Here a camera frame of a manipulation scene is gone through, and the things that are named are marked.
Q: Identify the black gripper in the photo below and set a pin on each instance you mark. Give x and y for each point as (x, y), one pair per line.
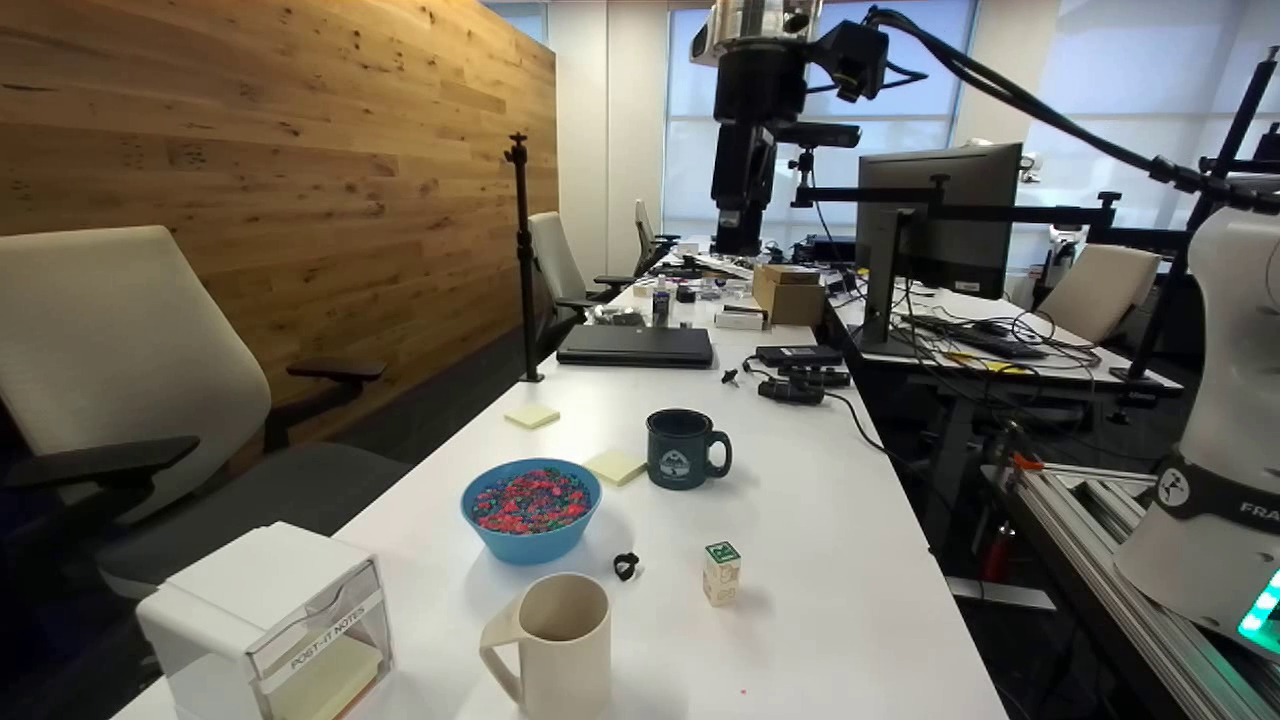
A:
(762, 55)

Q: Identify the green top cube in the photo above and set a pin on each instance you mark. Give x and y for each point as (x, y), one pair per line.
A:
(720, 553)

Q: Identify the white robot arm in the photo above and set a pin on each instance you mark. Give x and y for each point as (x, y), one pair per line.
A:
(1228, 452)

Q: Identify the cream bottom cube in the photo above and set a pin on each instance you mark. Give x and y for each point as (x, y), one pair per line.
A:
(720, 580)

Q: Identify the cardboard box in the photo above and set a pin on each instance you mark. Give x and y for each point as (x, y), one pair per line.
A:
(790, 295)

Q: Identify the computer monitor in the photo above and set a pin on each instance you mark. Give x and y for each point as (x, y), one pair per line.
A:
(911, 225)

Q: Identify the black tripod stand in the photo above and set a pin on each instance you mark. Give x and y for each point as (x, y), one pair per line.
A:
(529, 324)

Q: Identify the closed black laptop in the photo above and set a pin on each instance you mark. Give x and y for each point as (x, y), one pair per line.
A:
(639, 347)

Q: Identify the far white office chair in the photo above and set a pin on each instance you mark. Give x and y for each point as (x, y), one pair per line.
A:
(574, 297)

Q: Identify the white office chair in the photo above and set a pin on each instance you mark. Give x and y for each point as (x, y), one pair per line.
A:
(574, 297)
(129, 382)

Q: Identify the black power adapter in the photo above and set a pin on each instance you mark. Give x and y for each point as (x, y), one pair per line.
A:
(790, 391)

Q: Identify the dark blue mug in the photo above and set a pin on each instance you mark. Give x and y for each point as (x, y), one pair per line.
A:
(687, 450)

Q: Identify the yellow sticky note pad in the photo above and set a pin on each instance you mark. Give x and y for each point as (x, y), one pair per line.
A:
(612, 465)

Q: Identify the pale sticky note pad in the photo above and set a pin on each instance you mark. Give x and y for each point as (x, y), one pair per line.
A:
(529, 413)

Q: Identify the right beige office chair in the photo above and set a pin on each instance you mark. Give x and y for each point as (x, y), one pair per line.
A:
(1101, 287)

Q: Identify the blue bowl with candies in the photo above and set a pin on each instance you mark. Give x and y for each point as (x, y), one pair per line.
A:
(529, 510)

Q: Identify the small black clip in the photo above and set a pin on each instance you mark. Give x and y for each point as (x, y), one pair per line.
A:
(627, 565)

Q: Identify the cream ceramic pitcher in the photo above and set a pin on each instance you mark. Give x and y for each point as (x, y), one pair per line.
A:
(548, 648)

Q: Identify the white box dispenser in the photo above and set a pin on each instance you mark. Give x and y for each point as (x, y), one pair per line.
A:
(272, 627)

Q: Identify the aluminium rail frame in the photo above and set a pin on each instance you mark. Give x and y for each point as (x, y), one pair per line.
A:
(1185, 631)

